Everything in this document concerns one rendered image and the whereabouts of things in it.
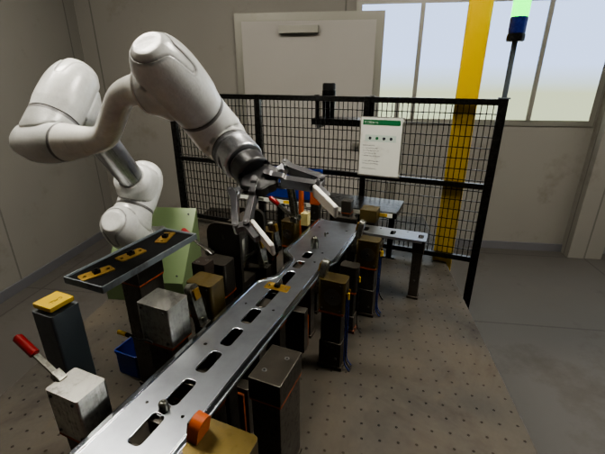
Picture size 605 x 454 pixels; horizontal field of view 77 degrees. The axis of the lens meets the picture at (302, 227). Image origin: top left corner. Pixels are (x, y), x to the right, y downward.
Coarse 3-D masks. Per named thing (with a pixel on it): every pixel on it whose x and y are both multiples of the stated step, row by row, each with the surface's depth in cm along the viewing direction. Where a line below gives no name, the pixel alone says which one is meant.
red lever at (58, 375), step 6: (18, 336) 79; (18, 342) 79; (24, 342) 79; (30, 342) 80; (24, 348) 79; (30, 348) 79; (36, 348) 80; (30, 354) 78; (36, 354) 79; (42, 360) 79; (42, 366) 78; (48, 366) 79; (54, 372) 78; (60, 372) 78; (54, 378) 78; (60, 378) 78
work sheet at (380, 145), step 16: (368, 128) 194; (384, 128) 191; (400, 128) 188; (368, 144) 197; (384, 144) 194; (400, 144) 191; (368, 160) 200; (384, 160) 197; (400, 160) 194; (384, 176) 200
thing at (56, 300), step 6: (54, 294) 90; (60, 294) 90; (66, 294) 90; (42, 300) 87; (48, 300) 87; (54, 300) 87; (60, 300) 87; (66, 300) 88; (72, 300) 89; (36, 306) 86; (42, 306) 85; (48, 306) 85; (54, 306) 85; (60, 306) 87; (48, 312) 85
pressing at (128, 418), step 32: (320, 224) 176; (352, 224) 176; (288, 256) 145; (320, 256) 145; (256, 288) 123; (224, 320) 107; (256, 320) 107; (192, 352) 94; (224, 352) 94; (256, 352) 95; (160, 384) 85; (224, 384) 85; (128, 416) 77; (96, 448) 70; (128, 448) 70; (160, 448) 70
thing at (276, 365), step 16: (272, 352) 90; (288, 352) 90; (256, 368) 85; (272, 368) 85; (288, 368) 85; (256, 384) 82; (272, 384) 81; (288, 384) 85; (256, 400) 85; (272, 400) 82; (288, 400) 87; (256, 416) 87; (272, 416) 85; (288, 416) 89; (256, 432) 89; (272, 432) 87; (288, 432) 91; (272, 448) 89; (288, 448) 92
